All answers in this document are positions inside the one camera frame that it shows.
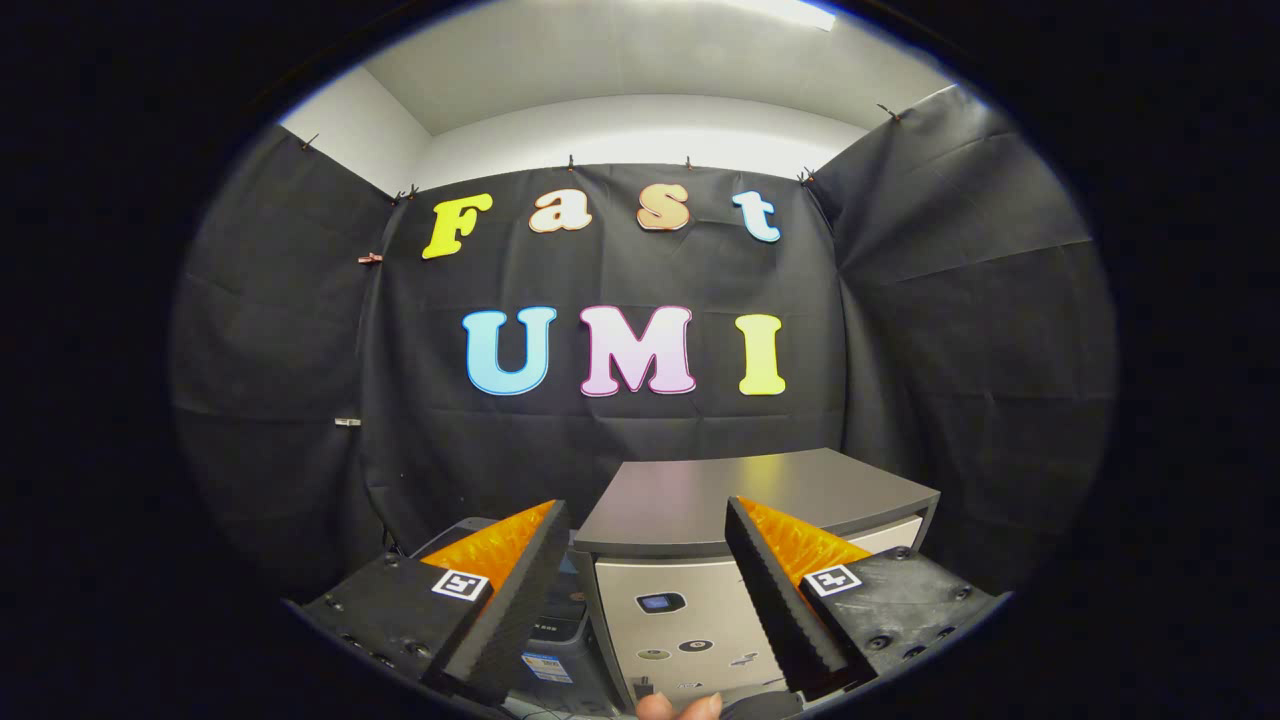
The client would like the grey cabinet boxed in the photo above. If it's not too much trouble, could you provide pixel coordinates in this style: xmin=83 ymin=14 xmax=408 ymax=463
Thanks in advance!
xmin=573 ymin=447 xmax=941 ymax=713

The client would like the dark grey washing machine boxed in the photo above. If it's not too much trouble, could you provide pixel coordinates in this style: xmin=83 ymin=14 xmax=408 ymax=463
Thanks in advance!
xmin=410 ymin=515 xmax=626 ymax=719

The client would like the black backdrop cloth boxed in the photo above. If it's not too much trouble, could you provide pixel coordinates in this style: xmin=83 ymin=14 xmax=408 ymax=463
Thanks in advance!
xmin=172 ymin=85 xmax=1116 ymax=601

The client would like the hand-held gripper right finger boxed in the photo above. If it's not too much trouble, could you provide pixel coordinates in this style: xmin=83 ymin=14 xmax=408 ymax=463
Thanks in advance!
xmin=725 ymin=496 xmax=1003 ymax=703

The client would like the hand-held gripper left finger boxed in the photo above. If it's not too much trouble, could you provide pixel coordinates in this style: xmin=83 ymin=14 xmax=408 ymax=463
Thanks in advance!
xmin=298 ymin=499 xmax=572 ymax=707

